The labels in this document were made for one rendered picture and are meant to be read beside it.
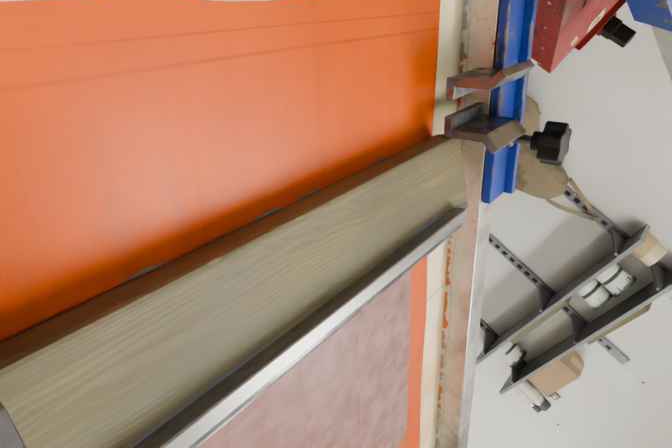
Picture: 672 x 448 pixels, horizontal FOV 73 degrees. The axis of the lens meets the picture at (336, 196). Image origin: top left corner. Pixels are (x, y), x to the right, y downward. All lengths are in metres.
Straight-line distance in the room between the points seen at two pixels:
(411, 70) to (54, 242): 0.30
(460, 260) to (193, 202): 0.38
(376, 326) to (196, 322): 0.26
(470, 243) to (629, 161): 1.79
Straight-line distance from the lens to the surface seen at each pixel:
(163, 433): 0.25
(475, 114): 0.48
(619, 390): 2.88
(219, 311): 0.26
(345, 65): 0.34
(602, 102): 2.27
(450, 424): 0.74
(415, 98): 0.43
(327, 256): 0.30
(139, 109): 0.24
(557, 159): 0.49
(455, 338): 0.64
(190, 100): 0.26
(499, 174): 0.53
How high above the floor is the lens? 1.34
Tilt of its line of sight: 18 degrees down
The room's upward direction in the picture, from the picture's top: 135 degrees clockwise
